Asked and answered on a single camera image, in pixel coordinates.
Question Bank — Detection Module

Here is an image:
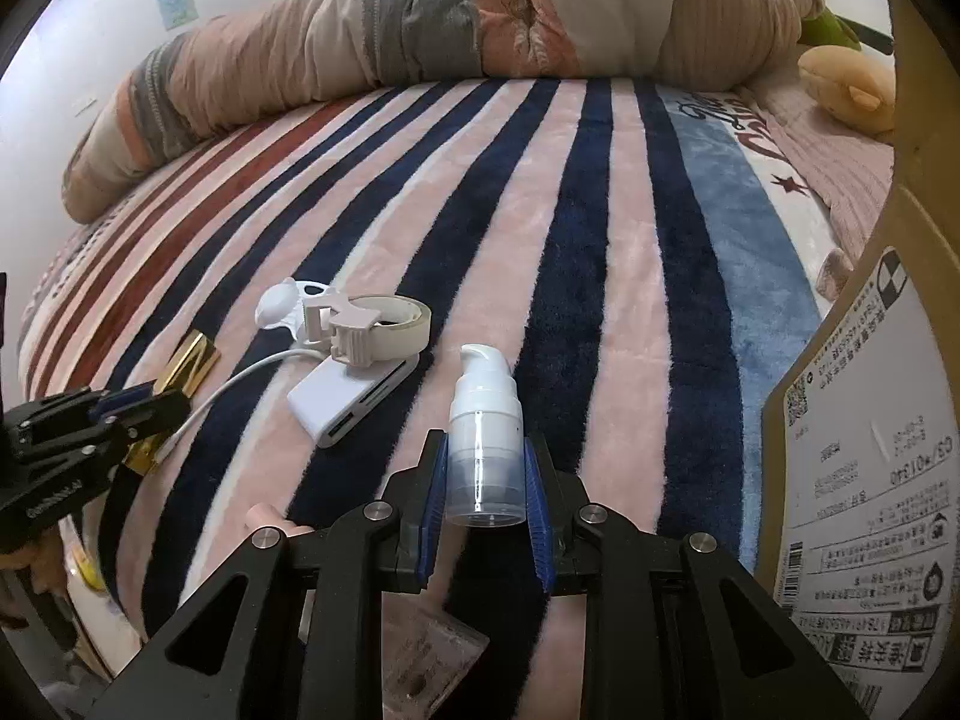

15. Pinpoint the tan plush toy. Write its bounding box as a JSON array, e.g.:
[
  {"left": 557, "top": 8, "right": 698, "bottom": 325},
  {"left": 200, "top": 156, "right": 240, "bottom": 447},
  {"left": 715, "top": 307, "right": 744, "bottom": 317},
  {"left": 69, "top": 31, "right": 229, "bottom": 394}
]
[{"left": 797, "top": 46, "right": 896, "bottom": 140}]

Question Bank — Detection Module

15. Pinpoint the green plush toy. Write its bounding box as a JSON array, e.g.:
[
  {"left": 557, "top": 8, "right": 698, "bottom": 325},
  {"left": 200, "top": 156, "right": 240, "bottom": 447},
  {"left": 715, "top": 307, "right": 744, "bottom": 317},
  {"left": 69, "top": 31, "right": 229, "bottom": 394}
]
[{"left": 799, "top": 8, "right": 861, "bottom": 50}]

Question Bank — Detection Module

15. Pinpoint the white card reader with cable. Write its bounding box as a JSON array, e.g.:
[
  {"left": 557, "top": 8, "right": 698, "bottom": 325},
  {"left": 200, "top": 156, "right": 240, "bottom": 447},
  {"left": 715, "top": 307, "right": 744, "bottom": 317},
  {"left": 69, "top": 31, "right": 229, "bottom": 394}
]
[{"left": 153, "top": 349, "right": 418, "bottom": 465}]

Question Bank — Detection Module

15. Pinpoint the clear plastic packet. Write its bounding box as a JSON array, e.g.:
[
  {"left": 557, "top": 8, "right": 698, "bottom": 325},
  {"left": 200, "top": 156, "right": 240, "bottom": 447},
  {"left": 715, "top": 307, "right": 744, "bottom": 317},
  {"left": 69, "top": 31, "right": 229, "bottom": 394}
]
[{"left": 381, "top": 593, "right": 488, "bottom": 720}]

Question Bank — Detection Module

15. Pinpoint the pink knitted blanket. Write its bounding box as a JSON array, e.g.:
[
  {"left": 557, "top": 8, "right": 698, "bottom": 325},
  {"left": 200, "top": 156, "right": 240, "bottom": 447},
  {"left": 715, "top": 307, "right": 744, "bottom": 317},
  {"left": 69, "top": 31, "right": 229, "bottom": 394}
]
[{"left": 737, "top": 65, "right": 893, "bottom": 262}]

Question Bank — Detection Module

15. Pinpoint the blue wall poster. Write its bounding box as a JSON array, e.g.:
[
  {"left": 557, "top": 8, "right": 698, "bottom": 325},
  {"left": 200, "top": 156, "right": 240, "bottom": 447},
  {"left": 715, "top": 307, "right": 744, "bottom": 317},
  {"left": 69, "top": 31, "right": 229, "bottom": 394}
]
[{"left": 156, "top": 0, "right": 199, "bottom": 31}]

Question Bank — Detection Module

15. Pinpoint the brown cardboard box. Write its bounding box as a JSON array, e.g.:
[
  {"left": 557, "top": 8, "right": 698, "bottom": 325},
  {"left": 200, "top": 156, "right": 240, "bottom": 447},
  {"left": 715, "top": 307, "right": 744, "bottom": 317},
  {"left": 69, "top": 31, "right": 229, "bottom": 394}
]
[{"left": 757, "top": 0, "right": 958, "bottom": 718}]

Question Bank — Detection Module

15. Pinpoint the beige plastic clip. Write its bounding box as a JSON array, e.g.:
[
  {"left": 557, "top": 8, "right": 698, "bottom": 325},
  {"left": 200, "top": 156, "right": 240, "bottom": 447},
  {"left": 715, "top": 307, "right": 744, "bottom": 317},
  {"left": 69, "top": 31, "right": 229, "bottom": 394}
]
[{"left": 296, "top": 293, "right": 402, "bottom": 367}]

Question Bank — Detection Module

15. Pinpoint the rolled striped duvet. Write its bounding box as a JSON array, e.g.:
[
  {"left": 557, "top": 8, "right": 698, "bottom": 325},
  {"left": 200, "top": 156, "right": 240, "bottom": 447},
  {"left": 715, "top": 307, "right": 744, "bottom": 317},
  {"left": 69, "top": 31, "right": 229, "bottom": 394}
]
[{"left": 62, "top": 0, "right": 823, "bottom": 223}]

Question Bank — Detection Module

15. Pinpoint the white pump bottle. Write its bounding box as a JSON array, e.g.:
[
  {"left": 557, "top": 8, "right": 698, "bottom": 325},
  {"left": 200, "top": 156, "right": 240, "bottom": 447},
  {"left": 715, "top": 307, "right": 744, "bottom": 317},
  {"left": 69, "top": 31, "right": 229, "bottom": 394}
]
[{"left": 446, "top": 343, "right": 526, "bottom": 528}]

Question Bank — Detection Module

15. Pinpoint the beige tape roll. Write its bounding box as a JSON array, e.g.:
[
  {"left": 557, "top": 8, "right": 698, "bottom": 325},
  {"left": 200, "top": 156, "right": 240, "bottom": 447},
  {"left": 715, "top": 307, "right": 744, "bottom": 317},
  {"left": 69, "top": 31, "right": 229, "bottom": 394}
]
[{"left": 348, "top": 294, "right": 431, "bottom": 359}]

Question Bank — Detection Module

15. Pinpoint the striped fleece blanket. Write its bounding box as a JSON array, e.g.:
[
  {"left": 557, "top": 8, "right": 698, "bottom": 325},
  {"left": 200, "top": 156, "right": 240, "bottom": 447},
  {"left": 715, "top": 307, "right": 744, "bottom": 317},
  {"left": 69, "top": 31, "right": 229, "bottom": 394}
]
[{"left": 17, "top": 73, "right": 850, "bottom": 720}]

